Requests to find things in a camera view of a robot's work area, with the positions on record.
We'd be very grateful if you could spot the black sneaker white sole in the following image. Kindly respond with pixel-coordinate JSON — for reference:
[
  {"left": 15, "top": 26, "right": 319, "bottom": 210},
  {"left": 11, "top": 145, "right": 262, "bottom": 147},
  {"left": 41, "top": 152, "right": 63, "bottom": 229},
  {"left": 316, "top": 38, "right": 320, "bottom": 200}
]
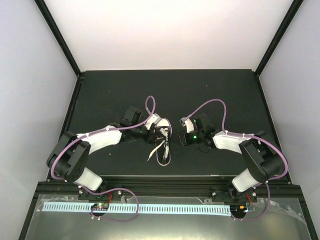
[{"left": 156, "top": 118, "right": 173, "bottom": 167}]

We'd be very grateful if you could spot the white shoelace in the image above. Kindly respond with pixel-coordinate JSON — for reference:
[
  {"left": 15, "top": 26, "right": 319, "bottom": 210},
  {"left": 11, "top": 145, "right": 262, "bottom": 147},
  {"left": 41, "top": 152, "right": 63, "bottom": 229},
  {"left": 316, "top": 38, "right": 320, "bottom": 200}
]
[{"left": 147, "top": 127, "right": 170, "bottom": 161}]

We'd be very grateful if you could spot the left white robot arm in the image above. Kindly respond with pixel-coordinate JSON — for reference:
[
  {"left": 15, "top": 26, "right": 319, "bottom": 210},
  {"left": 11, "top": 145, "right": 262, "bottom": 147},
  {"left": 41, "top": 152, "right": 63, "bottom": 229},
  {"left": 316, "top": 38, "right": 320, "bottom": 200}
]
[{"left": 46, "top": 107, "right": 172, "bottom": 200}]

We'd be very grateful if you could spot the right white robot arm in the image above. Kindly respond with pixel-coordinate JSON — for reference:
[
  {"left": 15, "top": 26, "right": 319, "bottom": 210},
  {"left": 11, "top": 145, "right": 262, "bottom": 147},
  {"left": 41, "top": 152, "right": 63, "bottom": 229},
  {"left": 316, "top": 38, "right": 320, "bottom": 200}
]
[{"left": 178, "top": 114, "right": 288, "bottom": 202}]

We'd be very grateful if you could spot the right small circuit board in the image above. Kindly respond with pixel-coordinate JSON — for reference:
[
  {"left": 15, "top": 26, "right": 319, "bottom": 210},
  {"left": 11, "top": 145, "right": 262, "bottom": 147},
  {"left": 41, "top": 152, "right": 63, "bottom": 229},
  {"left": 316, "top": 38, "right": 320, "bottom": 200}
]
[{"left": 230, "top": 205, "right": 256, "bottom": 214}]

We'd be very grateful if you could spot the small circuit board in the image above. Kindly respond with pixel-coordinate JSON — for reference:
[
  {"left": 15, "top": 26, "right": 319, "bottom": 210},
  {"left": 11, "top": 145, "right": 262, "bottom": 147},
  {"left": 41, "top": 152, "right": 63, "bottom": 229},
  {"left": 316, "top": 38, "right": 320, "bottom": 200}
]
[
  {"left": 230, "top": 205, "right": 256, "bottom": 214},
  {"left": 90, "top": 203, "right": 109, "bottom": 211}
]

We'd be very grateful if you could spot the left small circuit board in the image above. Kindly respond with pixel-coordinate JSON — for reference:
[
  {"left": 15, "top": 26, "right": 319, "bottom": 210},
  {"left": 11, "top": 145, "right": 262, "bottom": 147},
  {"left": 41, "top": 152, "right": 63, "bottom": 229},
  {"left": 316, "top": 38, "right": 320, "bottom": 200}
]
[{"left": 90, "top": 203, "right": 109, "bottom": 211}]

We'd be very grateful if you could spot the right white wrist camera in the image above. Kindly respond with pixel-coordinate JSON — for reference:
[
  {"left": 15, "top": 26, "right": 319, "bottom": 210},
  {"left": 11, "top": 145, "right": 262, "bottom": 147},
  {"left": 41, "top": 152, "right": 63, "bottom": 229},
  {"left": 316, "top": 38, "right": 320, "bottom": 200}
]
[{"left": 179, "top": 117, "right": 195, "bottom": 134}]

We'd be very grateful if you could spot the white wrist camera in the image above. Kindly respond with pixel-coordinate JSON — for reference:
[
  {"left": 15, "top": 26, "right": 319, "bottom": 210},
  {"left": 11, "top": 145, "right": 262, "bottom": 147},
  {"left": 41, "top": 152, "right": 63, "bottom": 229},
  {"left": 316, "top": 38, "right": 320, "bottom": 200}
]
[
  {"left": 144, "top": 113, "right": 162, "bottom": 131},
  {"left": 179, "top": 117, "right": 195, "bottom": 134}
]

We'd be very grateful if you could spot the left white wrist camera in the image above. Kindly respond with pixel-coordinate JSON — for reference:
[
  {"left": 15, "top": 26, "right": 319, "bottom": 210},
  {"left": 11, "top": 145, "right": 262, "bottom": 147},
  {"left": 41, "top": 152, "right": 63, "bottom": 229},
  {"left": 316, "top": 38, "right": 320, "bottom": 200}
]
[{"left": 144, "top": 113, "right": 162, "bottom": 131}]

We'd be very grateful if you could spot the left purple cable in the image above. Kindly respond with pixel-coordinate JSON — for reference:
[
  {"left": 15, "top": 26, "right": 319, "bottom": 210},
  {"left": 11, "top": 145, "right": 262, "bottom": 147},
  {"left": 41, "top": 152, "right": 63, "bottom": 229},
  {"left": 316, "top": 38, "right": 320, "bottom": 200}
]
[{"left": 50, "top": 95, "right": 157, "bottom": 181}]

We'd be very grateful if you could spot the purple cable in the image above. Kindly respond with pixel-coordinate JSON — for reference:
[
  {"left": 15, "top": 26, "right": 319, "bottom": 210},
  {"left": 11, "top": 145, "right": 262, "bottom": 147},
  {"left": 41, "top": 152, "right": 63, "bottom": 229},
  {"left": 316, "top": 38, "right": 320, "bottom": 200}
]
[
  {"left": 50, "top": 95, "right": 157, "bottom": 181},
  {"left": 187, "top": 99, "right": 289, "bottom": 222}
]

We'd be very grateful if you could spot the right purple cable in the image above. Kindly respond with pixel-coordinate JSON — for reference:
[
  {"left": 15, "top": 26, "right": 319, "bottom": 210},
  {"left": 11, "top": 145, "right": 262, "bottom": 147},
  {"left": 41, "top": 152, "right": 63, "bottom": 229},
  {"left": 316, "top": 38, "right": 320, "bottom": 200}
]
[{"left": 187, "top": 99, "right": 289, "bottom": 222}]

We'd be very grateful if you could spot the black aluminium mounting rail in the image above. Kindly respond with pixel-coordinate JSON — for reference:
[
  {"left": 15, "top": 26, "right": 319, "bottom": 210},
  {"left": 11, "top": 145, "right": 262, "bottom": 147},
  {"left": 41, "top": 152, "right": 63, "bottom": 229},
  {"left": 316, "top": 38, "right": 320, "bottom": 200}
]
[{"left": 37, "top": 174, "right": 301, "bottom": 201}]

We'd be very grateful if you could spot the white slotted cable duct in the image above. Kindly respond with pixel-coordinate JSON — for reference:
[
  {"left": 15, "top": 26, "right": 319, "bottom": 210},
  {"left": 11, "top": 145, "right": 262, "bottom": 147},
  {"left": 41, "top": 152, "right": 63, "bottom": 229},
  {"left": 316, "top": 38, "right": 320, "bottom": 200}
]
[{"left": 41, "top": 202, "right": 231, "bottom": 217}]

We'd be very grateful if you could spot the right black frame post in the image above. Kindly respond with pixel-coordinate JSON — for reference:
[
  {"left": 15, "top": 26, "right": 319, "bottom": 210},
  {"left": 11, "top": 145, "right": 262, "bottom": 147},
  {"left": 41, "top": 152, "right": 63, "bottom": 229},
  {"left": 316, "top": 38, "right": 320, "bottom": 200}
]
[{"left": 254, "top": 0, "right": 304, "bottom": 77}]

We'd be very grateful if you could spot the black frame post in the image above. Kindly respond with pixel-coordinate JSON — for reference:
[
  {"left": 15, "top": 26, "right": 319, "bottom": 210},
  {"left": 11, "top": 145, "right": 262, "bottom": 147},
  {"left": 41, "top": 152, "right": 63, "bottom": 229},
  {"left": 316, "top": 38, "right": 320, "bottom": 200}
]
[
  {"left": 254, "top": 0, "right": 304, "bottom": 77},
  {"left": 34, "top": 0, "right": 82, "bottom": 77}
]

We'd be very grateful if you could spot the left black frame post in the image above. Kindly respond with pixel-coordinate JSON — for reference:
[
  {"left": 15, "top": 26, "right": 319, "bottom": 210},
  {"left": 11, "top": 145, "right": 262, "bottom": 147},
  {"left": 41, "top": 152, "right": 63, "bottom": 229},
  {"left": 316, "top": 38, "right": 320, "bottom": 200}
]
[{"left": 34, "top": 0, "right": 82, "bottom": 77}]

